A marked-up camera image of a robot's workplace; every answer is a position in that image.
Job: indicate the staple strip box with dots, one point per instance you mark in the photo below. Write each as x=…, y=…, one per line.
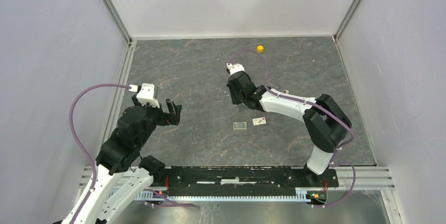
x=259, y=121

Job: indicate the aluminium rail frame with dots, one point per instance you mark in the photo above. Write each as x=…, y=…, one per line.
x=361, y=178

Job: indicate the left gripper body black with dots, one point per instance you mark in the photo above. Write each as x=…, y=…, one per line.
x=156, y=115

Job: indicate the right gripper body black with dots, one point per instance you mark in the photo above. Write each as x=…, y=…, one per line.
x=237, y=98

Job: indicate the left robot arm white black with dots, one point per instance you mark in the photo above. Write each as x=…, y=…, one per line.
x=97, y=203

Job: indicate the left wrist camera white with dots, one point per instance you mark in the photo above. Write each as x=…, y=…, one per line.
x=145, y=94

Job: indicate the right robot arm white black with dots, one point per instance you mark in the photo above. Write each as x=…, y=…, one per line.
x=326, y=123

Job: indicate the yellow cube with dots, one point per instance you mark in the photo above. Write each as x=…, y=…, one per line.
x=260, y=49

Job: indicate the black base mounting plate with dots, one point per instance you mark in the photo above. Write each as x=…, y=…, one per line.
x=242, y=181

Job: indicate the clear staple tray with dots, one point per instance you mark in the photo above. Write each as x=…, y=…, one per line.
x=240, y=125

